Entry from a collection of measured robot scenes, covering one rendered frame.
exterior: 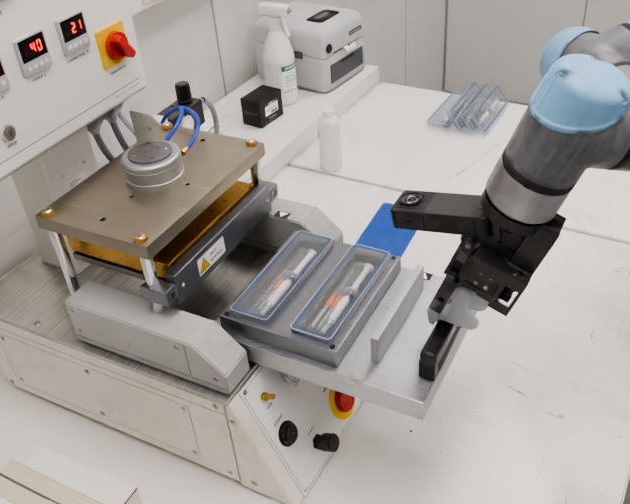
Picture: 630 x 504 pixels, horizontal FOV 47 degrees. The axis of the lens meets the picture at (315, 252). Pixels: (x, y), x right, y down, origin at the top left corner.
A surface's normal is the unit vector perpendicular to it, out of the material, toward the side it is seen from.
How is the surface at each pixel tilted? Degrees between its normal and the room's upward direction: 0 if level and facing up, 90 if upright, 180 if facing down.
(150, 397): 90
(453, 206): 9
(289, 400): 65
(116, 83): 90
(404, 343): 0
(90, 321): 90
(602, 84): 20
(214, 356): 41
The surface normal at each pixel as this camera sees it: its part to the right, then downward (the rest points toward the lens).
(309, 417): 0.77, -0.13
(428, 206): -0.22, -0.81
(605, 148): 0.19, 0.66
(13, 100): 0.88, 0.23
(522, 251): -0.46, 0.56
